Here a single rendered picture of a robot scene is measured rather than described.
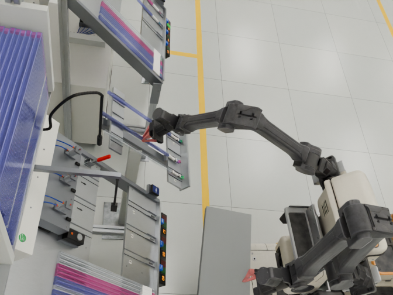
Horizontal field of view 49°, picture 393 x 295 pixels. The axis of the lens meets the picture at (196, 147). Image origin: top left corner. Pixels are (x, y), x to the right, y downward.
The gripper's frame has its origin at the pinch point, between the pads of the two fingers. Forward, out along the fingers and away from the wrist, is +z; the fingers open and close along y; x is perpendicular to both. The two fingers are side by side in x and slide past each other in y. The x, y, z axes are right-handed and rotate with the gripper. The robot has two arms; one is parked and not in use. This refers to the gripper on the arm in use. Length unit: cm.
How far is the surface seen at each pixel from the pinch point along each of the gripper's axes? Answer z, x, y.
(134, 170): 21.7, 15.5, -0.4
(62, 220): 0, -37, 55
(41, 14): -37, -78, 20
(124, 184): 8.7, -2.7, 21.4
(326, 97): -38, 187, -131
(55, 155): -2, -44, 33
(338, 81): -49, 200, -154
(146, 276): 10, 14, 58
